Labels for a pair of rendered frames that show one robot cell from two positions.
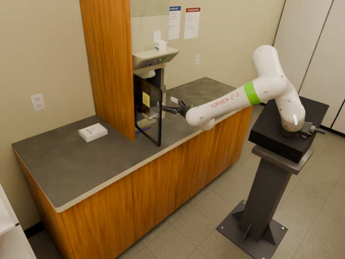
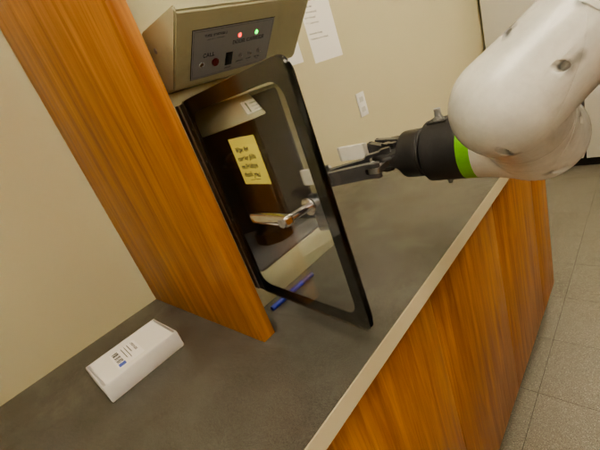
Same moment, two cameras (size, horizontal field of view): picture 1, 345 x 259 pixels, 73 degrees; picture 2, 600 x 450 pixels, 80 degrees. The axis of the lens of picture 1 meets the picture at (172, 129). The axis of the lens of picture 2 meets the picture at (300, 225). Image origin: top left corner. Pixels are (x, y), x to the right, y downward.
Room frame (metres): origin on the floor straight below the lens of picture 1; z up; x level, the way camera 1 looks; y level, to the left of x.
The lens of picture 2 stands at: (0.77, 0.08, 1.35)
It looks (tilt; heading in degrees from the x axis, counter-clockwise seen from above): 21 degrees down; 6
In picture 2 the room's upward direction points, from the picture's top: 20 degrees counter-clockwise
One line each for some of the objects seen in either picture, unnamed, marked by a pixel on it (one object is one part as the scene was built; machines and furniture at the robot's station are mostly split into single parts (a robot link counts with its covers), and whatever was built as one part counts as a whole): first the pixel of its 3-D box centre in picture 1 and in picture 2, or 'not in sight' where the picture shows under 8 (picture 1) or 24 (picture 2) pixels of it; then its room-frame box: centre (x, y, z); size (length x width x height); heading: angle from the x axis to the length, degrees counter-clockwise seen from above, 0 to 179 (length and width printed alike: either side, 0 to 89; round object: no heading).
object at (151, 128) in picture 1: (146, 111); (270, 208); (1.31, 0.17, 1.19); 0.30 x 0.01 x 0.40; 40
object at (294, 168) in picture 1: (283, 150); not in sight; (1.34, -0.79, 0.92); 0.32 x 0.32 x 0.04; 48
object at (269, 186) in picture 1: (265, 196); not in sight; (1.34, -0.79, 0.45); 0.48 x 0.48 x 0.90; 48
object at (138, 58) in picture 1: (155, 59); (242, 37); (1.51, 0.14, 1.46); 0.32 x 0.11 x 0.10; 137
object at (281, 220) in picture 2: (149, 115); (280, 213); (1.24, 0.15, 1.20); 0.10 x 0.05 x 0.03; 40
